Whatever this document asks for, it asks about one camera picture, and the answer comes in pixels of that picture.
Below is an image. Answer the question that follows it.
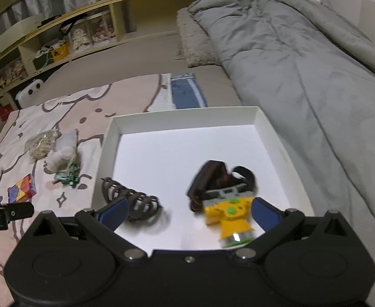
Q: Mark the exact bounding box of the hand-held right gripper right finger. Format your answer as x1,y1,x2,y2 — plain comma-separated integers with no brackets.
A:
234,197,351,264

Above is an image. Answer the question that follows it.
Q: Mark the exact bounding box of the colourful patterned small box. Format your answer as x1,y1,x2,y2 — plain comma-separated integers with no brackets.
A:
7,173,36,203

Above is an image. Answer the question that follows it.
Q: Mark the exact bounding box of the white shallow box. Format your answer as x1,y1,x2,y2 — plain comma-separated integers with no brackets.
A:
91,106,316,253

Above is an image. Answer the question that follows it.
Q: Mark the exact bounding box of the beige fluffy pillow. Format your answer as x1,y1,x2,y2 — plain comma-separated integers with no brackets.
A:
176,6,221,68

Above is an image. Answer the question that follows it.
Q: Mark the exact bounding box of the dark green box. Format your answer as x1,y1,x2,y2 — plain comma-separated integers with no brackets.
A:
34,54,52,71

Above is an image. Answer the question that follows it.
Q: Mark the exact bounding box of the clear bag of dried strands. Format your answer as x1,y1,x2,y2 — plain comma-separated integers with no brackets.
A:
26,129,60,160

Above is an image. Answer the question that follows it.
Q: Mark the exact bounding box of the grey-white sachet pouch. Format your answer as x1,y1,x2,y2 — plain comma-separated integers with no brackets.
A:
45,129,81,173

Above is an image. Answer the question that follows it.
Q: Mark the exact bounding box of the white storage box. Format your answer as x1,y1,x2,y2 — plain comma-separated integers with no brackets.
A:
0,17,42,50

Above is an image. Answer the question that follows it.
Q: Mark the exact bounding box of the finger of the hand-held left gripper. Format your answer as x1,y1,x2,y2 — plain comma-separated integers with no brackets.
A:
0,201,35,223

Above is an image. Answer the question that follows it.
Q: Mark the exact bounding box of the printed cartoon blanket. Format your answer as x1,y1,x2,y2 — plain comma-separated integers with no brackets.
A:
0,73,172,307

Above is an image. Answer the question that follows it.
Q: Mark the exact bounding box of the yellow box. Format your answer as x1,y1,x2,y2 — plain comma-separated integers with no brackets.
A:
51,43,70,62

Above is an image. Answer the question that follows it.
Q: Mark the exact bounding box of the wooden shelf unit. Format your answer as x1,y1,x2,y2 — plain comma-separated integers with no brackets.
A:
0,0,220,109

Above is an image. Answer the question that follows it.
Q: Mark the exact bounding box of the black hair claw clip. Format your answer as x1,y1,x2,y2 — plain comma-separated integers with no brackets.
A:
100,177,170,224

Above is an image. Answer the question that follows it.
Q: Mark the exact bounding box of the blue striped cloth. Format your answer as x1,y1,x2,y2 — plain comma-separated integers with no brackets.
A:
170,73,209,109

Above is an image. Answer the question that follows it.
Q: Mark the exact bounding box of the grey duvet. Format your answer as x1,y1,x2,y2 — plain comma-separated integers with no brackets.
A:
187,0,375,263

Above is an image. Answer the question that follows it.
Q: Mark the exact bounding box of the red box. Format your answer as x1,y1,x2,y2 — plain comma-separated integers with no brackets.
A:
0,105,13,125

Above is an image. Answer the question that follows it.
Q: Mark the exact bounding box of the white device with two lenses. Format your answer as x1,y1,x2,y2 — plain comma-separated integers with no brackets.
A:
15,78,45,109

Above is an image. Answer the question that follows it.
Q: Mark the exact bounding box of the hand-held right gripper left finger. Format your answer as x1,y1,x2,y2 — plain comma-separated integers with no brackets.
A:
30,196,149,263

